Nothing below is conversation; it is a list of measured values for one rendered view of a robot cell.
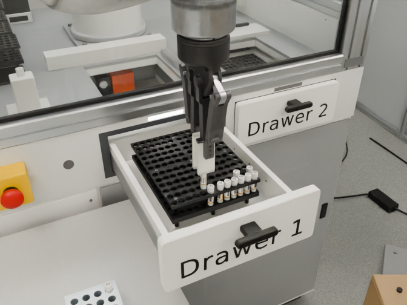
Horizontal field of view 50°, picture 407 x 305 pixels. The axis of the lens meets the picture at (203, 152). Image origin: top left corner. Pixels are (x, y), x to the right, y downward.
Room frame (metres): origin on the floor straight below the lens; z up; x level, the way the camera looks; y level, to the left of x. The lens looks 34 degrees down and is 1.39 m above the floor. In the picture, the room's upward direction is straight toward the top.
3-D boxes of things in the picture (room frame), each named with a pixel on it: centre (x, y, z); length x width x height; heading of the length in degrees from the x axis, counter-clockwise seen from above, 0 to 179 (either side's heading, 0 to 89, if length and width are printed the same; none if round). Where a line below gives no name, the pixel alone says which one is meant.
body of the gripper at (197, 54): (0.60, 0.00, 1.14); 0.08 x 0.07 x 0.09; 26
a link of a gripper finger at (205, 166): (0.59, 0.00, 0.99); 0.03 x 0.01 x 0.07; 116
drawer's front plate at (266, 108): (0.95, -0.21, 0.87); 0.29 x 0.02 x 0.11; 116
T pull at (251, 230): (0.50, -0.08, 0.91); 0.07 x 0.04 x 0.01; 116
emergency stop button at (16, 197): (0.62, 0.35, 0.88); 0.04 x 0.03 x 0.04; 116
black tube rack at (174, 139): (0.70, 0.02, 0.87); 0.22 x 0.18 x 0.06; 26
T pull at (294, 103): (0.93, -0.22, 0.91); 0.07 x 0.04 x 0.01; 116
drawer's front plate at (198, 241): (0.52, -0.07, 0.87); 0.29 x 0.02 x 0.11; 116
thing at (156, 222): (0.71, 0.03, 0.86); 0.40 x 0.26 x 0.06; 26
